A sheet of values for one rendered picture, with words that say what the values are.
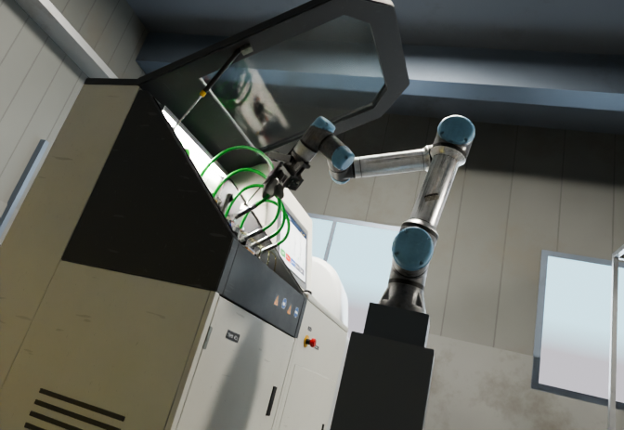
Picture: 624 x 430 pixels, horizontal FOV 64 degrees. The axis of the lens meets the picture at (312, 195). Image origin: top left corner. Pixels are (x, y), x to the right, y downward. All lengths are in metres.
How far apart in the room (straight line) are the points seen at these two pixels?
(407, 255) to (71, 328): 1.00
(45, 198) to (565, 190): 3.99
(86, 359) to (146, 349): 0.19
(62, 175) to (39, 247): 0.26
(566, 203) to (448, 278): 1.19
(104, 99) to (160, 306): 0.88
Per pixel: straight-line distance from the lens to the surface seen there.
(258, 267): 1.60
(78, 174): 1.90
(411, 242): 1.48
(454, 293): 4.32
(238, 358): 1.61
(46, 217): 1.89
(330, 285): 3.47
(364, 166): 1.76
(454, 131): 1.65
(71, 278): 1.71
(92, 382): 1.56
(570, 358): 4.32
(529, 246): 4.51
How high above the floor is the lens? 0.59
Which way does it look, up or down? 22 degrees up
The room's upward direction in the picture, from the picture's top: 15 degrees clockwise
